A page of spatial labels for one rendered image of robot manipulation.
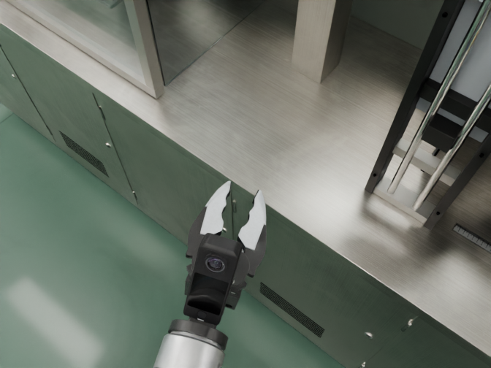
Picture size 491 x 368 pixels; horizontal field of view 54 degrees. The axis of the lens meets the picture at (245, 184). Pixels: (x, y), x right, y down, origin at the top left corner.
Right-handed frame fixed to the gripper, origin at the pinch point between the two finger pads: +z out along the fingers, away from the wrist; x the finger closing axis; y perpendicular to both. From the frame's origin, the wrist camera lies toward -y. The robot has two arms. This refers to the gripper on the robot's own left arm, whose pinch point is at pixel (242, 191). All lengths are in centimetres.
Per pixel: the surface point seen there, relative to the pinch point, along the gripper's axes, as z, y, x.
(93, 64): 45, 40, -47
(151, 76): 38, 30, -29
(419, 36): 73, 26, 31
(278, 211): 16.1, 32.8, 7.9
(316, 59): 55, 26, 7
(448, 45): 28.1, -9.6, 22.5
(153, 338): 0, 127, -17
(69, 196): 47, 135, -74
